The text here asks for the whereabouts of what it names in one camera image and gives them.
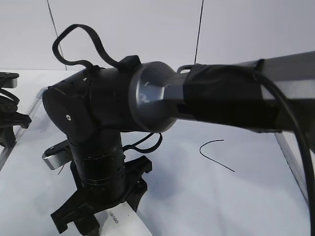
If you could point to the white whiteboard with aluminium frame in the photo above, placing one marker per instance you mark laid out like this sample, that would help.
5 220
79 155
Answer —
207 180

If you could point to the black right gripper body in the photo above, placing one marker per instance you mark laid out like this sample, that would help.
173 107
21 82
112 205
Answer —
109 181

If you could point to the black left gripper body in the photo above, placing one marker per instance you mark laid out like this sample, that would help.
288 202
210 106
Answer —
7 122

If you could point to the right wrist camera, silver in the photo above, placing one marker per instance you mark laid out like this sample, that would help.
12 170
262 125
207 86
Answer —
57 155

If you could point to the left wrist camera, black silver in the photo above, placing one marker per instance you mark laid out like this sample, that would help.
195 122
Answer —
8 80

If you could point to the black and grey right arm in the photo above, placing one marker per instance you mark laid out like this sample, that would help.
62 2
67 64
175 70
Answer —
94 106

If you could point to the white rectangular board eraser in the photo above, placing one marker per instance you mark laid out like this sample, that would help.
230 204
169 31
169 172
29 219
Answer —
121 220

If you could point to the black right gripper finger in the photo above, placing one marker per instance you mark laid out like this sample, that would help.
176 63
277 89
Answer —
91 225
70 211

